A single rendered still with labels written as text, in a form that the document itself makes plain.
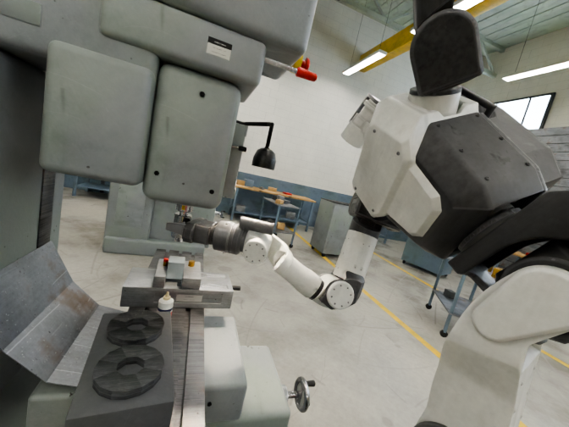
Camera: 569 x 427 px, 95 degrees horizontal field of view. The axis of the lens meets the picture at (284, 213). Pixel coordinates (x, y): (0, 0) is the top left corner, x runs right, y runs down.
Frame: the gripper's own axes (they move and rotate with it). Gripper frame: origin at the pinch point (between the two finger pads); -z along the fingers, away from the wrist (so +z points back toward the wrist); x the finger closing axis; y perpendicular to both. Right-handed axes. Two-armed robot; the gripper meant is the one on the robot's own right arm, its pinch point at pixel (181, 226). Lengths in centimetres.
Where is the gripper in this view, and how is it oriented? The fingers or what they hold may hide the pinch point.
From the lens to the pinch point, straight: 80.9
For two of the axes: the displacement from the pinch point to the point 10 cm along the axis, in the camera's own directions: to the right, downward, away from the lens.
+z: 9.8, 2.2, -0.4
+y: -2.1, 9.7, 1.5
